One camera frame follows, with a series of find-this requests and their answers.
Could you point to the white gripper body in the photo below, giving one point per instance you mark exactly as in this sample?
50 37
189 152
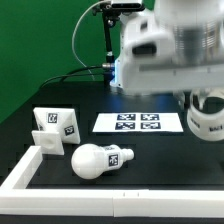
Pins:
161 55

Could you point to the white lamp shade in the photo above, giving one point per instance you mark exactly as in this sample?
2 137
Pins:
209 127

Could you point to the white lamp base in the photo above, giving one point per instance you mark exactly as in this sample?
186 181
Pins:
56 126

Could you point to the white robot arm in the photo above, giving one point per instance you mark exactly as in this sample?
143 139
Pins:
202 9

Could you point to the white marker sheet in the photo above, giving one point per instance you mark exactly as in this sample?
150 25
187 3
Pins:
137 122

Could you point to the white light bulb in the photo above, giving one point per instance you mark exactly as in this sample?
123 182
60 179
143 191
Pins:
89 161

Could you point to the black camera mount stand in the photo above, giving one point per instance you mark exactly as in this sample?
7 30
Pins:
111 11

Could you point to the white frame wall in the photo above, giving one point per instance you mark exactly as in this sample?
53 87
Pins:
17 199

